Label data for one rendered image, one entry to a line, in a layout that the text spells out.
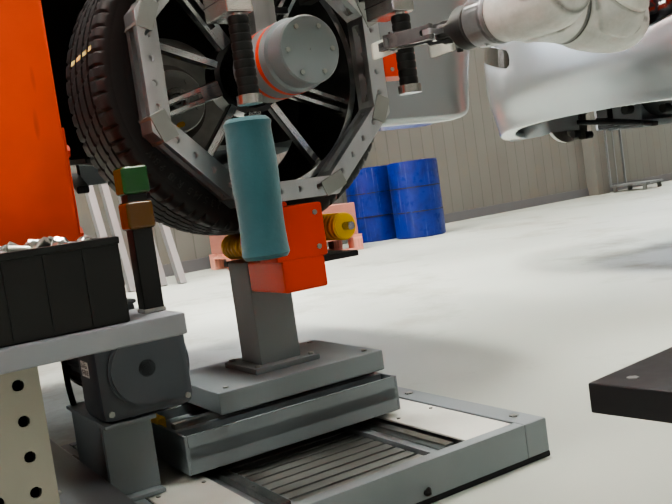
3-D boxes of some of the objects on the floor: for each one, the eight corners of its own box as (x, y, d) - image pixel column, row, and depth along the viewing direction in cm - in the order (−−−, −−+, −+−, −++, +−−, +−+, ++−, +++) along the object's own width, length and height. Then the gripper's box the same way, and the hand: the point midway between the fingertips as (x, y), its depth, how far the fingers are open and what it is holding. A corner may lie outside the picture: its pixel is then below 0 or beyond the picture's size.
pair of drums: (387, 236, 966) (377, 166, 960) (457, 231, 881) (447, 154, 875) (342, 244, 924) (332, 171, 918) (411, 240, 838) (401, 160, 832)
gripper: (423, 47, 133) (350, 73, 151) (534, 43, 146) (454, 68, 164) (417, 0, 132) (344, 32, 151) (529, 0, 145) (450, 30, 164)
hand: (405, 49), depth 156 cm, fingers open, 13 cm apart
